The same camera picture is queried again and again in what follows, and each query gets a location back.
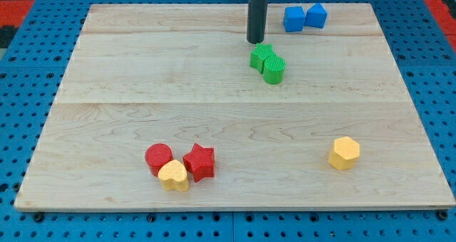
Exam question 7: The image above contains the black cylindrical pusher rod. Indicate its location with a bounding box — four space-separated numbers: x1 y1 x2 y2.
247 0 268 44

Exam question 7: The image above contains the green star block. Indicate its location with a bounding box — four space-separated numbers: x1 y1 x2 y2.
249 43 276 74

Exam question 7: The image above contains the green cylinder block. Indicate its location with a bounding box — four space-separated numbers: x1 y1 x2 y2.
262 56 286 85

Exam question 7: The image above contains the yellow hexagon block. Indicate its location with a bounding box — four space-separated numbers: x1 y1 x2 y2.
328 137 361 170

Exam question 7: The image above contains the blue cube block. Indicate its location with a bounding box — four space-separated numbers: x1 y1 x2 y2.
283 6 306 33

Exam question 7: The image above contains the blue triangular block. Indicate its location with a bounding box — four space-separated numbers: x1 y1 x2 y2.
304 3 328 28

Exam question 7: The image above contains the wooden board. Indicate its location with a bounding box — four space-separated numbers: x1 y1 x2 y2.
14 4 455 212

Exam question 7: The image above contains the red star block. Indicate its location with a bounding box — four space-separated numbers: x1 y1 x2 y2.
182 143 215 182

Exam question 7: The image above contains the red cylinder block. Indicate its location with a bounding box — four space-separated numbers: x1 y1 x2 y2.
145 143 174 177

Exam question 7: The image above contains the yellow heart block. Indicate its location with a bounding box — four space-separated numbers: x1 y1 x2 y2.
157 159 190 192

